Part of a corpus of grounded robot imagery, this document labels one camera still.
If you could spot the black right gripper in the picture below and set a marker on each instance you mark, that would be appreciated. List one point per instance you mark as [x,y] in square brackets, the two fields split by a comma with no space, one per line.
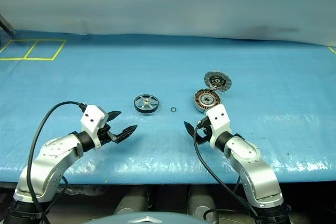
[204,127]

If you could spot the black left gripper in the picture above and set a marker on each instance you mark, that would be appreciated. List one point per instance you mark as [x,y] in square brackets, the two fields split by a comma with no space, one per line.
[105,134]

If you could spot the copper wound motor stator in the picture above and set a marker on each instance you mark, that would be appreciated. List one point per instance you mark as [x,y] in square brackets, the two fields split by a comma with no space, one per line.
[207,100]

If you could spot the black rotor bell wheel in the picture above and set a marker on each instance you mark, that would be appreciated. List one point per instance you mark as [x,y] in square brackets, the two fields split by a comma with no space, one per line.
[146,103]

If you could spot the silver finned motor cover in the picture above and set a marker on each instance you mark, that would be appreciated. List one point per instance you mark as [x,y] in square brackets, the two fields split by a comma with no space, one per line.
[218,80]

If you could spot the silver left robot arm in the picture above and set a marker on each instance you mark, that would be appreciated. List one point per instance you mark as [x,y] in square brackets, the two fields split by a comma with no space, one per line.
[50,161]

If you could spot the blue plastic table cover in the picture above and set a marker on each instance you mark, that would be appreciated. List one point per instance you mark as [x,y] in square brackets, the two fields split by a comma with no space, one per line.
[157,145]

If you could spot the grey rounded cylinder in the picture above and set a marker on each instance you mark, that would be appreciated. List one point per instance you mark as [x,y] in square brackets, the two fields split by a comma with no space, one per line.
[200,203]
[132,201]

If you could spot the crumpled dark plastic sheet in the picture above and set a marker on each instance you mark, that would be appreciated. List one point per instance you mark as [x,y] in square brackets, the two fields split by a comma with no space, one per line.
[81,189]

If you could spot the grey-blue robot torso dome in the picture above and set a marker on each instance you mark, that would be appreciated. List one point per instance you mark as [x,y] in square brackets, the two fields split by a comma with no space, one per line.
[144,220]

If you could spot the yellow tape double square outline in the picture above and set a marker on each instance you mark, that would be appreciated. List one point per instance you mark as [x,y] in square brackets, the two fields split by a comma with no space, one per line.
[26,58]

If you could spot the yellow tape corner mark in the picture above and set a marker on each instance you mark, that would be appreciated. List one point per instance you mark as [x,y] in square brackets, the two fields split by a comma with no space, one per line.
[332,49]

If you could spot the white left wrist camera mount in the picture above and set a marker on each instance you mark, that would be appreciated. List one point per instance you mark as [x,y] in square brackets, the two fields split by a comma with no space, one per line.
[92,119]

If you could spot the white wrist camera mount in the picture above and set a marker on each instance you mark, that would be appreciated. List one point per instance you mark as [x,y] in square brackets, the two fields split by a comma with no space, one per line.
[219,120]
[92,119]

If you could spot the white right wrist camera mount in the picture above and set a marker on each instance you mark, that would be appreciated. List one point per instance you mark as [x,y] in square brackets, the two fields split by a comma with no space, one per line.
[219,120]

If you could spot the black metal frame bar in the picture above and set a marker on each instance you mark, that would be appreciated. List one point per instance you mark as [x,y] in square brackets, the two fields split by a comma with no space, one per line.
[8,27]

